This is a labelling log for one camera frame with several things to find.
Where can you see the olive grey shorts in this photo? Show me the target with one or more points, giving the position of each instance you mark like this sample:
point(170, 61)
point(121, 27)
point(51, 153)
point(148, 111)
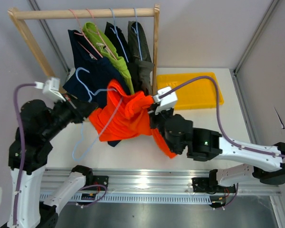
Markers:
point(146, 66)

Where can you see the orange shorts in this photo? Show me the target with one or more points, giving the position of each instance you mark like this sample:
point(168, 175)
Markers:
point(125, 117)

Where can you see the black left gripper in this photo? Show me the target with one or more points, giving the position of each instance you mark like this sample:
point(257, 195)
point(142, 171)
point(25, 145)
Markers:
point(81, 111)

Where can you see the lime green shorts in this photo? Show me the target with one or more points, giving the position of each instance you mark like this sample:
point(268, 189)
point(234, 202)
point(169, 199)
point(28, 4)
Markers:
point(121, 66)

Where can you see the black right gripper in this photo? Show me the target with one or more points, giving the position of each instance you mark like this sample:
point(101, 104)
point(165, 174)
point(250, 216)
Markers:
point(153, 116)

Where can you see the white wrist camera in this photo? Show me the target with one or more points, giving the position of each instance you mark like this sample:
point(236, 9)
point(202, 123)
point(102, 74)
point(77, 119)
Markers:
point(50, 89)
point(166, 103)

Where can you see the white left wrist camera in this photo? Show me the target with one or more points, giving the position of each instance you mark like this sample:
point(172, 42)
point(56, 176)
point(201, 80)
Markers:
point(50, 89)

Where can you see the yellow plastic tray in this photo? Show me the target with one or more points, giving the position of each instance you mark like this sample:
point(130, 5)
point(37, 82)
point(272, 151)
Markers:
point(197, 95)

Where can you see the black shorts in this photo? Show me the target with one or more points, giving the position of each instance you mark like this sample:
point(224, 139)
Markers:
point(118, 40)

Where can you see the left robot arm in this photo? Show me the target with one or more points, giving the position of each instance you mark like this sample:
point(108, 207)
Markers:
point(28, 156)

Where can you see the white slotted cable duct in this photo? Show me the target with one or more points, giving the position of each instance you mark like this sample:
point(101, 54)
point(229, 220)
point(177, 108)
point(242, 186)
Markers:
point(137, 198)

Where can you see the pink hanger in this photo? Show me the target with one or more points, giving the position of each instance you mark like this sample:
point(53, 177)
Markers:
point(83, 34)
point(100, 40)

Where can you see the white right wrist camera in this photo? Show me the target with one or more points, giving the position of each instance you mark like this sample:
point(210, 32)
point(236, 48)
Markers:
point(166, 103)

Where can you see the navy blue shorts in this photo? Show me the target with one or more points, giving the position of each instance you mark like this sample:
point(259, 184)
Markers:
point(96, 72)

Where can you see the aluminium mounting rail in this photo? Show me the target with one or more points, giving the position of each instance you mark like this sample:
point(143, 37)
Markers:
point(152, 182)

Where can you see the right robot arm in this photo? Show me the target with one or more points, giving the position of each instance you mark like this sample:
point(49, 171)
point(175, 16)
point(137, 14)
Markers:
point(255, 162)

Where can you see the wooden clothes rack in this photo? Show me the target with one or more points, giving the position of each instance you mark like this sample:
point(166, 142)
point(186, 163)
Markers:
point(19, 19)

